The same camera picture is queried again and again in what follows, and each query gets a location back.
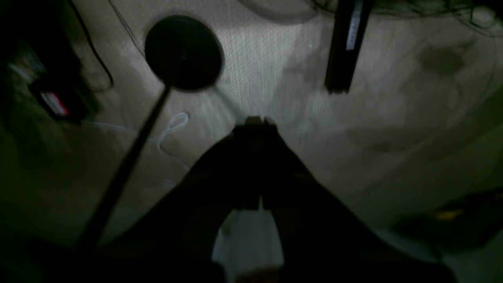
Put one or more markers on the black round stand base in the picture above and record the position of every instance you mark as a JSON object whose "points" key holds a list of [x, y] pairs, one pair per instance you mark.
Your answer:
{"points": [[184, 53]]}

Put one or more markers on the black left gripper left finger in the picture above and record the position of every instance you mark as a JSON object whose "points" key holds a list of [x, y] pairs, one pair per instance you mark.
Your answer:
{"points": [[174, 241]]}

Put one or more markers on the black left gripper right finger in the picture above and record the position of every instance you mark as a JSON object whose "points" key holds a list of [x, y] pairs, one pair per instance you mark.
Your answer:
{"points": [[322, 240]]}

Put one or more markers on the black rectangular bar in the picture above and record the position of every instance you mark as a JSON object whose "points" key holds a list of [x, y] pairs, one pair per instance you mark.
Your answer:
{"points": [[350, 22]]}

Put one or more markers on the black device with red label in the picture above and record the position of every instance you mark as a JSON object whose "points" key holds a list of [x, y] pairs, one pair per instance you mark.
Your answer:
{"points": [[64, 94]]}

